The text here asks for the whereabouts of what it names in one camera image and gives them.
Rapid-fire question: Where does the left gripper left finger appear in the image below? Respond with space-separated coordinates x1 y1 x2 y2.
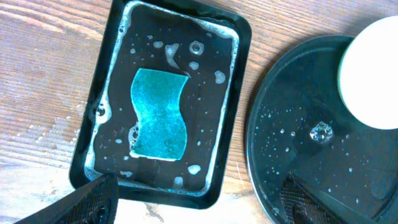
17 173 119 224

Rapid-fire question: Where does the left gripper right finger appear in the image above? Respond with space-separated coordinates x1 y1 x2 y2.
280 172 370 223

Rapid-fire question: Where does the green yellow sponge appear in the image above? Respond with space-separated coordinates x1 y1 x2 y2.
130 68 188 161

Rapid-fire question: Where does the light blue plate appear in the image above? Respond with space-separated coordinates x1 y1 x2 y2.
337 16 397 130

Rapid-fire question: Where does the black round tray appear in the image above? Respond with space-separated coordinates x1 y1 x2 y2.
246 35 397 223

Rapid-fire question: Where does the black rectangular tray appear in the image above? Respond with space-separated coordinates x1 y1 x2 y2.
69 0 252 209

